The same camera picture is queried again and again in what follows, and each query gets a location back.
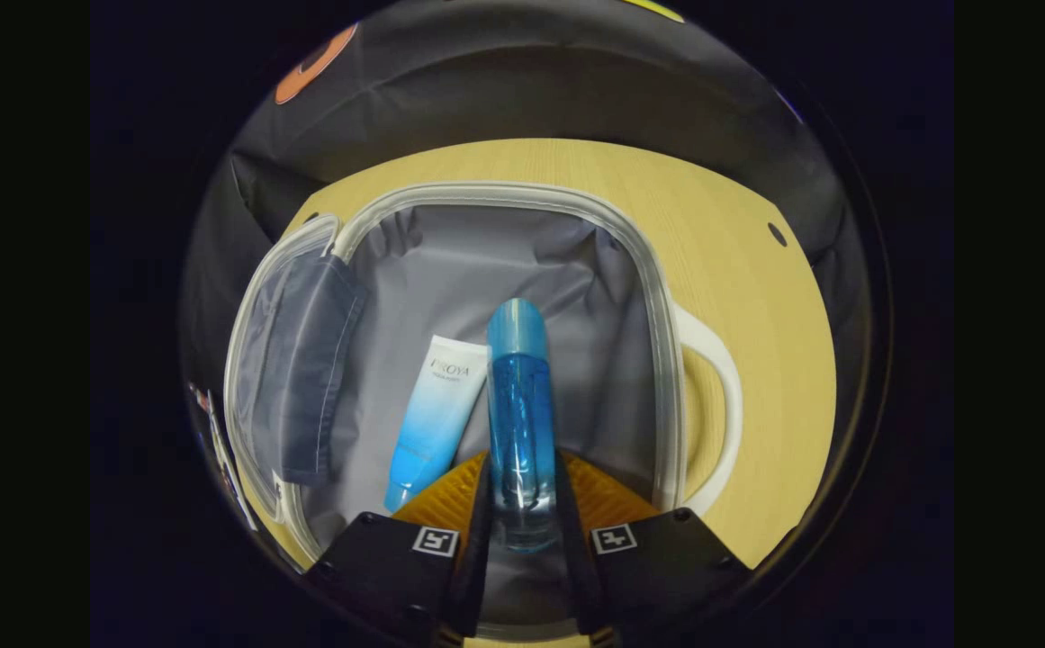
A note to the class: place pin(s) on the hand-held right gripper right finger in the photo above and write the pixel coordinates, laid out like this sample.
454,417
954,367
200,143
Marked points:
576,576

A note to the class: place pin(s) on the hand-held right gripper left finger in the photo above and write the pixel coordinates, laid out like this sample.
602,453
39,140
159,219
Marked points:
472,576

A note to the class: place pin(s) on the white and blue cream tube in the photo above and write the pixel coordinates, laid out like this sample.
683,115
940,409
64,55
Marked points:
436,414

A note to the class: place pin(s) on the blue clear toner bottle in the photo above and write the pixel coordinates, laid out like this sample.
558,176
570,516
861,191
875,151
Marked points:
520,405

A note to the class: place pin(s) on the white suitcase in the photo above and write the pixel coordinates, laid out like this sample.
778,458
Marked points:
486,261

